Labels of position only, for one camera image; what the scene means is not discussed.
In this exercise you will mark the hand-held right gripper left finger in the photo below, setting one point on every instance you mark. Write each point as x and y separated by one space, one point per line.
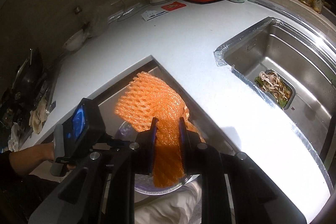
153 145

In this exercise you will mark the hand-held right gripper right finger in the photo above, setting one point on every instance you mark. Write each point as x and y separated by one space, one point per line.
182 145

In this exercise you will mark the large orange foam net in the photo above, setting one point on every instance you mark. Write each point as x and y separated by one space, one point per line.
147 100

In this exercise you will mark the person's left forearm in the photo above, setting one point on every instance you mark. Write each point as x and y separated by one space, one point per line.
23 161

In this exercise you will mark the person's left hand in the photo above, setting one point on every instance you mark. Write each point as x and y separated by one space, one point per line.
48 151

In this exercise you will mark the beige cloth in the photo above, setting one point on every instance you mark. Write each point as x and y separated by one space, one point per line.
38 116

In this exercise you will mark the white cloth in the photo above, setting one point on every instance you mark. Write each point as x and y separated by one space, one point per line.
170 203

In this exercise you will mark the black wok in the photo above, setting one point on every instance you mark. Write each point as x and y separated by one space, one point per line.
29 69

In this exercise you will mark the white bowl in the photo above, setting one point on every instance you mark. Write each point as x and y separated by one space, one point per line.
76 40

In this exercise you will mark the clear plastic bag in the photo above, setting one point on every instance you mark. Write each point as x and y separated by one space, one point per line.
113 16

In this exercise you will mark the metal food container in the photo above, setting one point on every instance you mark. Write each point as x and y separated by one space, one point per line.
273 87

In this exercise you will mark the white and blue packet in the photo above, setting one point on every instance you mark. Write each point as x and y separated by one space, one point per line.
154 14

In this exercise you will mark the red packet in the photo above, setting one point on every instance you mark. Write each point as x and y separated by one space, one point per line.
173 6

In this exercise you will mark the stainless steel sink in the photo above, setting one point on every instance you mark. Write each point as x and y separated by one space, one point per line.
302 56

